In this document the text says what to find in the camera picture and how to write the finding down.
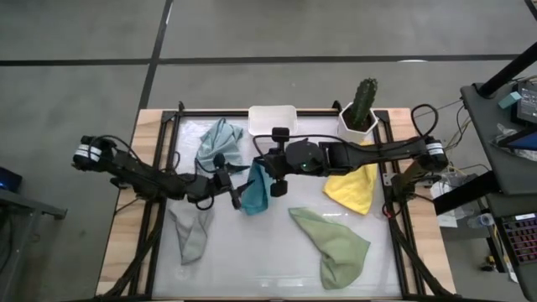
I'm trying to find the green cactus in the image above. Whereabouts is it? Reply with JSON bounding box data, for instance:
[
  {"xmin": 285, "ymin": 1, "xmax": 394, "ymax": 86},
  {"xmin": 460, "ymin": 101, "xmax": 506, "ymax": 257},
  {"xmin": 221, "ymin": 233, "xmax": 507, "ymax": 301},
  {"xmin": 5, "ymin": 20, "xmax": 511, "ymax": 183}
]
[{"xmin": 350, "ymin": 77, "xmax": 379, "ymax": 131}]

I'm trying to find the white paper sheet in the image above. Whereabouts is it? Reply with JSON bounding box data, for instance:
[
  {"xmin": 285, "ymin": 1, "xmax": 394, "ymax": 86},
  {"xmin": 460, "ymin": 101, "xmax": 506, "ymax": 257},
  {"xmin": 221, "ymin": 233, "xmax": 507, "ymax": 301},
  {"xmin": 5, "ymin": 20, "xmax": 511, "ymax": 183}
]
[{"xmin": 430, "ymin": 180, "xmax": 459, "ymax": 230}]

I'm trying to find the white glossy table mat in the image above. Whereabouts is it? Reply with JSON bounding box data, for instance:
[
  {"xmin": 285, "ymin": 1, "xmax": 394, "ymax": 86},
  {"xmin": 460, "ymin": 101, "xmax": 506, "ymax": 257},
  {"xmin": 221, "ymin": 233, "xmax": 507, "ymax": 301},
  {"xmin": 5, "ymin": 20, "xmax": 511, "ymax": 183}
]
[{"xmin": 151, "ymin": 115, "xmax": 404, "ymax": 299}]

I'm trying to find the black crossbeam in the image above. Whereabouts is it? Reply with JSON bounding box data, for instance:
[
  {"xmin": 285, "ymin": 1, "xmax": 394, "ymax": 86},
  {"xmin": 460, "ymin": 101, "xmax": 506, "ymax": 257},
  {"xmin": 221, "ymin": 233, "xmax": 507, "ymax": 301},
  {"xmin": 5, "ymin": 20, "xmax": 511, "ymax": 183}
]
[{"xmin": 431, "ymin": 169, "xmax": 500, "ymax": 216}]

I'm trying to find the clear plastic bag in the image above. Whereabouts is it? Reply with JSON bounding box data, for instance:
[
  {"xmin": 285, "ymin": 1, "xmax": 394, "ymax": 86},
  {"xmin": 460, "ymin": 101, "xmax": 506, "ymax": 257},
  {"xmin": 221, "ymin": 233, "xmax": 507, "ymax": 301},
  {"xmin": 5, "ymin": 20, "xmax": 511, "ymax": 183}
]
[{"xmin": 493, "ymin": 122, "xmax": 537, "ymax": 163}]

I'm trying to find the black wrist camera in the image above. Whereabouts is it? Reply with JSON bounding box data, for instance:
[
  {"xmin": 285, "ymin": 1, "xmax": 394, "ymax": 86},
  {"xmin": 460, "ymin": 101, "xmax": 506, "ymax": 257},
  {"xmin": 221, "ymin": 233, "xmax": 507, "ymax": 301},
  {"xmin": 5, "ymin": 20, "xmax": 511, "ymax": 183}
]
[
  {"xmin": 263, "ymin": 151, "xmax": 283, "ymax": 177},
  {"xmin": 214, "ymin": 169, "xmax": 232, "ymax": 190}
]

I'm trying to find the black tablet screen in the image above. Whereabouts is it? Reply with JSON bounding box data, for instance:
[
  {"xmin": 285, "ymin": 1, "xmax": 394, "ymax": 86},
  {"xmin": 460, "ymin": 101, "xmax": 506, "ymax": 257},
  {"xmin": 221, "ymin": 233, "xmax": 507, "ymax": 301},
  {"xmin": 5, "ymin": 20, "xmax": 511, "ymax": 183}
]
[{"xmin": 514, "ymin": 81, "xmax": 537, "ymax": 127}]

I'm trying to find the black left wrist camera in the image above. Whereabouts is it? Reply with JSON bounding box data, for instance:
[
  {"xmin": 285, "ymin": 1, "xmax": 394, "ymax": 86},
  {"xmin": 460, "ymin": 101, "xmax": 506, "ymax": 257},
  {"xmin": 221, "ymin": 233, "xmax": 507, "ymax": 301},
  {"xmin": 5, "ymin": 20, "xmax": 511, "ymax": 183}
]
[{"xmin": 214, "ymin": 169, "xmax": 232, "ymax": 190}]

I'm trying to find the clear plastic bottle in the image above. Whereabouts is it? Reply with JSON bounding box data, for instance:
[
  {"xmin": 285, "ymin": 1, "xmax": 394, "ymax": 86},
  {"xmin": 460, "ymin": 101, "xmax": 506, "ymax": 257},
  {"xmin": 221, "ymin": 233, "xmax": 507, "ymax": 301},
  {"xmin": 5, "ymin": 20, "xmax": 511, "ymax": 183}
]
[{"xmin": 467, "ymin": 212, "xmax": 496, "ymax": 230}]

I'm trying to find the grey metal stand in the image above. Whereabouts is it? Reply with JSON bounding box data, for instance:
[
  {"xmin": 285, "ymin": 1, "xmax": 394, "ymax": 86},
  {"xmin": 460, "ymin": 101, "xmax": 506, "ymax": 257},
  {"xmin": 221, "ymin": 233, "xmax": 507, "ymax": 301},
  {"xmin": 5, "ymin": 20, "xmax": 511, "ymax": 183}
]
[{"xmin": 0, "ymin": 187, "xmax": 68, "ymax": 302}]

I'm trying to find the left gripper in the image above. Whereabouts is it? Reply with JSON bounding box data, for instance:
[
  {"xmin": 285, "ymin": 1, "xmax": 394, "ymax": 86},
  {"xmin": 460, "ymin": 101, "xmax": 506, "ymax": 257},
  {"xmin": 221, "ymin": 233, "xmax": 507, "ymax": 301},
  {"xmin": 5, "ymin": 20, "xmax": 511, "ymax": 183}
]
[{"xmin": 207, "ymin": 153, "xmax": 256, "ymax": 211}]

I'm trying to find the grey side cart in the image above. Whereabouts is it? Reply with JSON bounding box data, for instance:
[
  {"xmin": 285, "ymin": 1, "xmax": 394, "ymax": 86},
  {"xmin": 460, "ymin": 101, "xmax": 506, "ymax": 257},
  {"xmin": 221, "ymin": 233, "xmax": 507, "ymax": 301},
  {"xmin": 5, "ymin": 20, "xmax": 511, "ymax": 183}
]
[{"xmin": 459, "ymin": 81, "xmax": 537, "ymax": 198}]

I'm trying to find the small teal box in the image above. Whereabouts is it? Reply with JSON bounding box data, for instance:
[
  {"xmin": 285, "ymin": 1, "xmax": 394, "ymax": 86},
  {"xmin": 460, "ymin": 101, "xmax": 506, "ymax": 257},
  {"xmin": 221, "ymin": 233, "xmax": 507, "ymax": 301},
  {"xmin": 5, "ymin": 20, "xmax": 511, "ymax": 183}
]
[{"xmin": 498, "ymin": 91, "xmax": 523, "ymax": 110}]

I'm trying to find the light blue microfiber towel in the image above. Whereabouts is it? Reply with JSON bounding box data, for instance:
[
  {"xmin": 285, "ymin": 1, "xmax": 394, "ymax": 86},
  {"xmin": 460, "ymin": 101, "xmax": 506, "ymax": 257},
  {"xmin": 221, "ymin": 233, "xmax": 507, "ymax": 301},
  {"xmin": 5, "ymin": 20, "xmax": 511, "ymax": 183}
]
[{"xmin": 195, "ymin": 117, "xmax": 245, "ymax": 173}]

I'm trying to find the teal microfiber towel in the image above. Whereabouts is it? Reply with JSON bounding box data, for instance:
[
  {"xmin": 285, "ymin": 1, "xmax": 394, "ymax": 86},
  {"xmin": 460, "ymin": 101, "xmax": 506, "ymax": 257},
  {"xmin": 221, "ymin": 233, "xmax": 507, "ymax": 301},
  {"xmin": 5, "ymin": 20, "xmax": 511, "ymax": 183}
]
[{"xmin": 240, "ymin": 160, "xmax": 274, "ymax": 216}]

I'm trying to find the white plastic bin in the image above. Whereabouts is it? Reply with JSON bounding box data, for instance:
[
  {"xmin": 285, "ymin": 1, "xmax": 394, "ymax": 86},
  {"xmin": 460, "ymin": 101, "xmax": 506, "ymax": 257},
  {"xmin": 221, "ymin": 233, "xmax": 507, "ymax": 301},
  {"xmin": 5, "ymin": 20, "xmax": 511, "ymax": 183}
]
[{"xmin": 247, "ymin": 104, "xmax": 300, "ymax": 138}]

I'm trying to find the green microfiber towel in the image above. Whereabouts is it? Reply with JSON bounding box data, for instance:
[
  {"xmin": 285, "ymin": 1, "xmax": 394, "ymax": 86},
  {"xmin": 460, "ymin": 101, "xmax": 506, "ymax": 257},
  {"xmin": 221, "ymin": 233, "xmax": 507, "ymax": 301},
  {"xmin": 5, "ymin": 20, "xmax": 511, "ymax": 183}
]
[{"xmin": 288, "ymin": 206, "xmax": 372, "ymax": 291}]

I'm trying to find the black device with blue light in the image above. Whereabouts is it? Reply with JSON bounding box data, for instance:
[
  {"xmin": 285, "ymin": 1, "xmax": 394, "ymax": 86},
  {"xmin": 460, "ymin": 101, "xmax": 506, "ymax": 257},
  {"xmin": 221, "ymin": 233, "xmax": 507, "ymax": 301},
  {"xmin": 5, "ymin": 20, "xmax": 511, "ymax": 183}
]
[{"xmin": 0, "ymin": 166, "xmax": 23, "ymax": 194}]

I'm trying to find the grey microfiber towel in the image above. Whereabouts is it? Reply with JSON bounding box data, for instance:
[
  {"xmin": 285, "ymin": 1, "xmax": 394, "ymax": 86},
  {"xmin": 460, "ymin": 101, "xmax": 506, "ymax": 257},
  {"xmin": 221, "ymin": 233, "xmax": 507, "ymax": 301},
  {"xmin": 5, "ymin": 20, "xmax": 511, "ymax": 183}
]
[{"xmin": 167, "ymin": 205, "xmax": 216, "ymax": 266}]

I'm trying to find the blue screen tablet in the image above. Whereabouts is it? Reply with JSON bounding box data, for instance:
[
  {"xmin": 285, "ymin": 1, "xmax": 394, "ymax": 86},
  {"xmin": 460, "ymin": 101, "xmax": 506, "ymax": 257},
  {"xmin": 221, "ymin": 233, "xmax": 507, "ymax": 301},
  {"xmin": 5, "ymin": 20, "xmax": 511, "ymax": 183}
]
[{"xmin": 498, "ymin": 128, "xmax": 537, "ymax": 152}]

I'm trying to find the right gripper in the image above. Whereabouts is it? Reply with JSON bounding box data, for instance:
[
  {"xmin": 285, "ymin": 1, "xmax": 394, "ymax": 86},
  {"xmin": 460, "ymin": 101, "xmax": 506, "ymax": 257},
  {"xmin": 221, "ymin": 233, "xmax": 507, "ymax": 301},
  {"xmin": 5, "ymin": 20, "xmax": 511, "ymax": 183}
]
[{"xmin": 253, "ymin": 127, "xmax": 290, "ymax": 198}]

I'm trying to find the black stand pole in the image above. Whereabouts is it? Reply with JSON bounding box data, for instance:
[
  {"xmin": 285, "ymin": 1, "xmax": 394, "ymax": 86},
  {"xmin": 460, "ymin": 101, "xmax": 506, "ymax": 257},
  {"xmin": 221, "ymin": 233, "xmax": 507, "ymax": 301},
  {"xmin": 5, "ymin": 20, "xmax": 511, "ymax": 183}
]
[{"xmin": 477, "ymin": 40, "xmax": 537, "ymax": 100}]

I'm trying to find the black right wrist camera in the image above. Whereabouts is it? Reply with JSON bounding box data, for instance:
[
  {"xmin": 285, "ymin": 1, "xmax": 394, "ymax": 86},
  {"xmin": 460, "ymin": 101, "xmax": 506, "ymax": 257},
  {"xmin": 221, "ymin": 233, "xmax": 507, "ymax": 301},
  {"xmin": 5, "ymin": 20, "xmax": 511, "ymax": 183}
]
[{"xmin": 263, "ymin": 151, "xmax": 283, "ymax": 177}]

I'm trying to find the yellow microfiber towel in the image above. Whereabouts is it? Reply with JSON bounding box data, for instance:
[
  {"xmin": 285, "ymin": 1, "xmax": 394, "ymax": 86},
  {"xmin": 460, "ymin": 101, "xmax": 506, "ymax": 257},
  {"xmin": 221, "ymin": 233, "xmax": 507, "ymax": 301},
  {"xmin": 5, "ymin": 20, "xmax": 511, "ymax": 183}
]
[{"xmin": 321, "ymin": 140, "xmax": 379, "ymax": 216}]

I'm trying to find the laptop with backlit keyboard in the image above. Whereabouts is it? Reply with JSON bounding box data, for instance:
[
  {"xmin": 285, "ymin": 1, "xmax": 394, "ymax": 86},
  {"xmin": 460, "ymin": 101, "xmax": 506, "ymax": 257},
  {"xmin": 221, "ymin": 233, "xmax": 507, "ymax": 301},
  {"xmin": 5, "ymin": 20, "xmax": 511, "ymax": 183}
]
[{"xmin": 494, "ymin": 211, "xmax": 537, "ymax": 302}]

